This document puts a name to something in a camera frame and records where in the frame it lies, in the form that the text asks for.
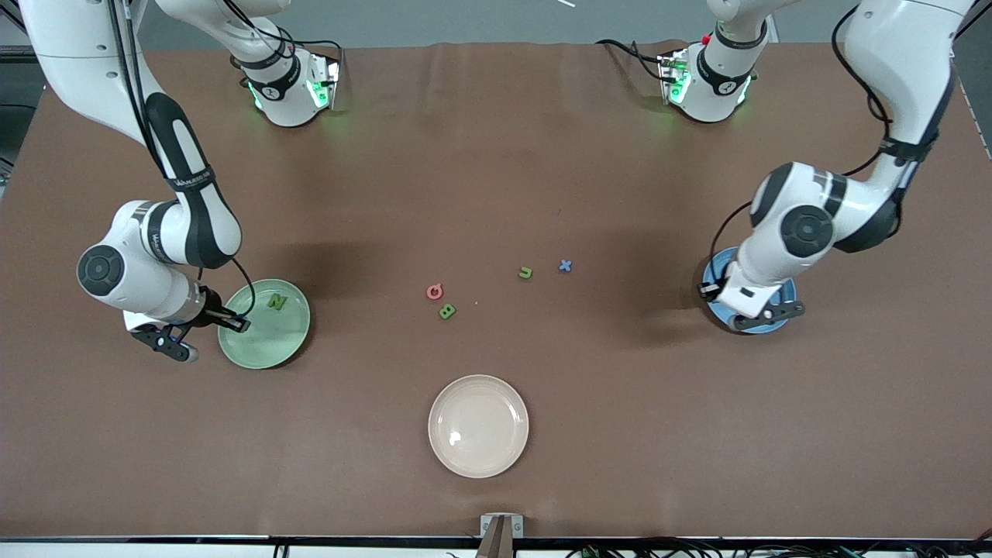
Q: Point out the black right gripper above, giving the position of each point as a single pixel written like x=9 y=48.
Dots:
x=211 y=311

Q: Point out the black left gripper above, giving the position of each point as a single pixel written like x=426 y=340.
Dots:
x=711 y=294

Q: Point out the green letter N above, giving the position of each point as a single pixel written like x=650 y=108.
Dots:
x=277 y=301

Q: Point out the red letter G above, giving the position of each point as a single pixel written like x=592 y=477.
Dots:
x=435 y=297

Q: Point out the green letter B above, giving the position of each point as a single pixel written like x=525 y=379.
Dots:
x=448 y=312

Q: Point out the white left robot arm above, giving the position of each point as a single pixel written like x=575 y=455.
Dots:
x=899 y=62

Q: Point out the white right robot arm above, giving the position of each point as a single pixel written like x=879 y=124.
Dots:
x=77 y=46

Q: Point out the blue plate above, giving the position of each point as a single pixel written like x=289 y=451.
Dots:
x=717 y=267

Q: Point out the green plate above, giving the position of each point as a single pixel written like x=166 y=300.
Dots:
x=271 y=341

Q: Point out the brown table cover sheet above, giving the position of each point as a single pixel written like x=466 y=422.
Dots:
x=496 y=155

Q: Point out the beige plate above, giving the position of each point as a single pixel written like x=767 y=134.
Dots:
x=478 y=426

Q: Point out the white table edge rail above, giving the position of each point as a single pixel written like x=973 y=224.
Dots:
x=155 y=552

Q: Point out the grey metal mount bracket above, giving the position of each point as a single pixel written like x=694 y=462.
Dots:
x=487 y=527

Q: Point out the tan camera support post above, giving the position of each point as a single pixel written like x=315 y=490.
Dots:
x=497 y=544

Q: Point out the aluminium frame post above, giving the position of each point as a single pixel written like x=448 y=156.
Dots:
x=8 y=12

